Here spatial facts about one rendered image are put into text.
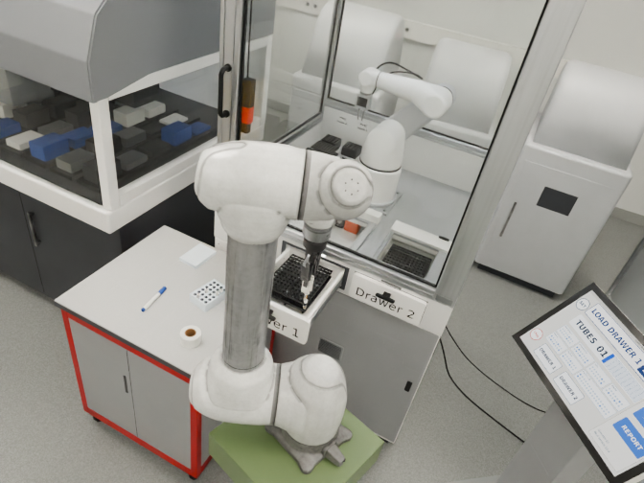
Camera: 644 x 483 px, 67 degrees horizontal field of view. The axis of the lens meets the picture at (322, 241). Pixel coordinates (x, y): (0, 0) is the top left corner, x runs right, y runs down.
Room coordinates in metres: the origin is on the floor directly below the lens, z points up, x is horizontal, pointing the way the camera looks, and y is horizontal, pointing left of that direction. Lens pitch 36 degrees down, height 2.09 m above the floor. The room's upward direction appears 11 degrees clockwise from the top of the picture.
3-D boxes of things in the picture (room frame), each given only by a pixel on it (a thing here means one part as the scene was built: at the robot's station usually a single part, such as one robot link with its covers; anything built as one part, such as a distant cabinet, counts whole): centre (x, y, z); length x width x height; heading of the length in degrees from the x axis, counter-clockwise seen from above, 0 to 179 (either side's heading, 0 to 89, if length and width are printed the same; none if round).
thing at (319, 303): (1.39, 0.06, 0.86); 0.40 x 0.26 x 0.06; 161
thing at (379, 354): (1.93, -0.19, 0.40); 1.03 x 0.95 x 0.80; 71
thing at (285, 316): (1.19, 0.13, 0.87); 0.29 x 0.02 x 0.11; 71
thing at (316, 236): (1.26, 0.02, 1.22); 0.09 x 0.09 x 0.06
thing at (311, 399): (0.79, -0.05, 1.03); 0.18 x 0.16 x 0.22; 96
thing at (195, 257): (1.55, 0.49, 0.77); 0.13 x 0.09 x 0.02; 157
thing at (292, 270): (1.38, 0.06, 0.87); 0.22 x 0.18 x 0.06; 161
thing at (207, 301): (1.33, 0.38, 0.78); 0.12 x 0.08 x 0.04; 149
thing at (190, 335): (1.11, 0.38, 0.78); 0.07 x 0.07 x 0.04
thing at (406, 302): (1.39, -0.28, 0.87); 0.29 x 0.02 x 0.11; 71
